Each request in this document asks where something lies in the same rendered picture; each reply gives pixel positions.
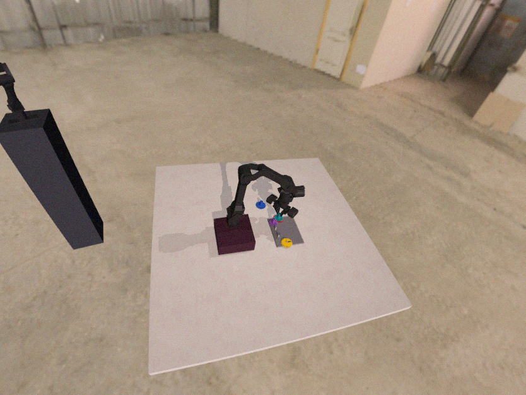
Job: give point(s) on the yellow gear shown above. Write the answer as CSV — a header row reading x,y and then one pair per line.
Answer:
x,y
287,245

